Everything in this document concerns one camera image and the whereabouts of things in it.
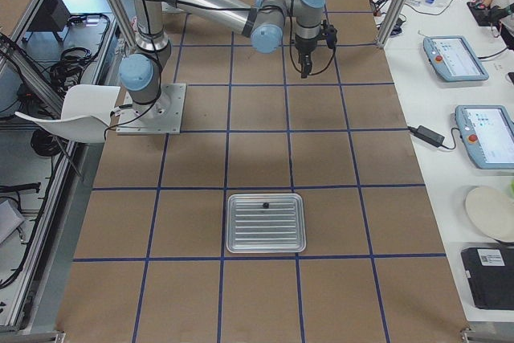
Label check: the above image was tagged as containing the ribbed metal tray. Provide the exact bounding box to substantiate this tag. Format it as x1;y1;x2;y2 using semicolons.
226;193;307;254

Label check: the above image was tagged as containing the black power adapter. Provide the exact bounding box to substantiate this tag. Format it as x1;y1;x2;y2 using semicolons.
408;125;445;148

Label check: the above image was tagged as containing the blue teach pendant far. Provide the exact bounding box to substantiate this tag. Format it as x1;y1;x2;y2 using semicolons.
422;35;489;82

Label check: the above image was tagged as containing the blue teach pendant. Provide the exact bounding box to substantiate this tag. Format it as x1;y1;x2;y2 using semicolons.
422;35;489;82
455;105;513;169

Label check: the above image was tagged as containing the blue teach pendant near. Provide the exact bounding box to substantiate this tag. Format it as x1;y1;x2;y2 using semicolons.
455;105;513;169

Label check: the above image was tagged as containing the white plastic chair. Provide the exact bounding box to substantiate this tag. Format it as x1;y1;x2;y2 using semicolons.
15;84;120;143

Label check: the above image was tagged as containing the cream round plate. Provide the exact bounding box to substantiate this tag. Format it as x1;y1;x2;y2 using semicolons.
465;186;513;243

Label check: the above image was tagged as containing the black flat box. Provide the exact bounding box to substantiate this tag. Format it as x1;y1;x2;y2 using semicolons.
461;247;513;311

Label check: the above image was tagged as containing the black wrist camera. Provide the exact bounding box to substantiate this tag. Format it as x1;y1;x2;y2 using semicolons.
322;21;337;50

